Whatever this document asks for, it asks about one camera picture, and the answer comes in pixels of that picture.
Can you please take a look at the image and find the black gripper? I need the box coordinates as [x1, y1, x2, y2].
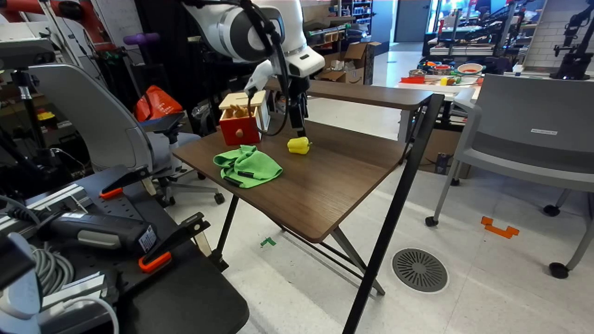
[284, 74, 310, 137]

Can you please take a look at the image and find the yellow toy pepper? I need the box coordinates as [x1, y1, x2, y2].
[286, 135, 312, 156]

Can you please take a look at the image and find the orange red wooden drawer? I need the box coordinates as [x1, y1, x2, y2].
[219, 111, 262, 148]

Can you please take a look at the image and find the cream wooden box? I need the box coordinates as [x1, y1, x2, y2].
[217, 89, 269, 133]

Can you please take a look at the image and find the green cloth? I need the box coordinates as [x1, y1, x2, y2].
[212, 145, 286, 189]

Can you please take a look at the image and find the grey long table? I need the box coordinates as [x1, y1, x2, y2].
[307, 80, 436, 115]

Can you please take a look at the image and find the cardboard box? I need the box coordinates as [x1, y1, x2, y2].
[318, 41, 375, 85]

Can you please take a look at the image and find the brown folding table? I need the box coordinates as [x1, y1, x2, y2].
[212, 91, 448, 334]

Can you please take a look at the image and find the orange bag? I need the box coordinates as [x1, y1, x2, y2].
[134, 83, 186, 124]

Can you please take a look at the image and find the white table with colourful toys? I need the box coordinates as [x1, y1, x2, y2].
[397, 57, 492, 104]

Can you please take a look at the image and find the round floor drain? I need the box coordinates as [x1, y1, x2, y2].
[390, 247, 449, 295]

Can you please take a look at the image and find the grey swivel chair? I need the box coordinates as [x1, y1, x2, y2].
[26, 63, 229, 210]

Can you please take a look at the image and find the black cart platform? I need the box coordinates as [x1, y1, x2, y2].
[113, 243, 251, 334]

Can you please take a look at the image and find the orange floor tape marker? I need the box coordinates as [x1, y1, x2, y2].
[479, 215, 522, 241]

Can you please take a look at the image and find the black handheld device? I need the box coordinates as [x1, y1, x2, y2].
[43, 210, 158, 254]

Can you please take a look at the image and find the grey plastic chair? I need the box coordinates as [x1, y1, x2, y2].
[423, 72, 594, 280]

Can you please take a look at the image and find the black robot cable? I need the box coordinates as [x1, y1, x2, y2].
[238, 0, 294, 139]

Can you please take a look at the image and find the black clamp orange handle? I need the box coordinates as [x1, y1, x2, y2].
[99, 165, 154, 202]
[136, 211, 214, 274]

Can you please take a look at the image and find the white cable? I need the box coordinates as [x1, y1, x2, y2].
[41, 295, 121, 334]

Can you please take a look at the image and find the grey cable bundle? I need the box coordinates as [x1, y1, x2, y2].
[28, 241, 78, 297]

